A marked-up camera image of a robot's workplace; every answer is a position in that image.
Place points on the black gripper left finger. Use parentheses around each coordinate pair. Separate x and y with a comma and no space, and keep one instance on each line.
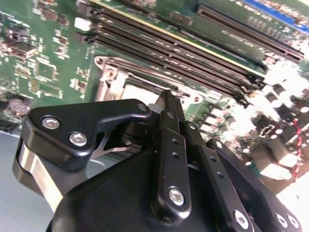
(108,113)

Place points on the silver CPU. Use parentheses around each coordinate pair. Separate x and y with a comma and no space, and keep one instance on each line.
(137,93)

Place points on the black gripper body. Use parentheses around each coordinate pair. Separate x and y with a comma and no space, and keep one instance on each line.
(108,205)

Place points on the metal socket cover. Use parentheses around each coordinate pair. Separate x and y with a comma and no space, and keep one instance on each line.
(117,83)

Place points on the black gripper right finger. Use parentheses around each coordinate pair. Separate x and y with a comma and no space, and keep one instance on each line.
(213,168)

